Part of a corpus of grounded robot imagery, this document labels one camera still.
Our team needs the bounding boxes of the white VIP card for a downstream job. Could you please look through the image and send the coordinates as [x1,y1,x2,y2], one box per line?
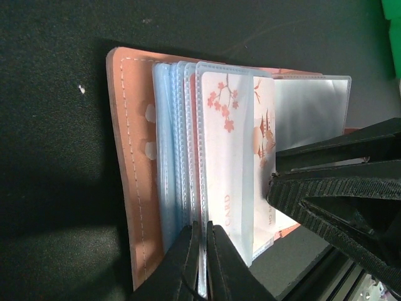
[200,71,276,265]

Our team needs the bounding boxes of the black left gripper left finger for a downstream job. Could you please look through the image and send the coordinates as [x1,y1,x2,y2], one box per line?
[129,221,200,300]

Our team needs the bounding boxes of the pink leather card holder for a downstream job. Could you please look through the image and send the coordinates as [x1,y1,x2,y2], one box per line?
[106,47,352,288]

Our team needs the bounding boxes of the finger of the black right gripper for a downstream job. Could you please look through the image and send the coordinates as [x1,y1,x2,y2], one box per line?
[276,118,400,171]
[266,160,400,290]

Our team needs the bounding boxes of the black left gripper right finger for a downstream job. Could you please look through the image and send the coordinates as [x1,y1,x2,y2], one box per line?
[207,221,275,300]

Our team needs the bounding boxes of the green bin with red card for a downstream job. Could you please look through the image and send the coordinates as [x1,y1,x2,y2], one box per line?
[382,0,401,79]

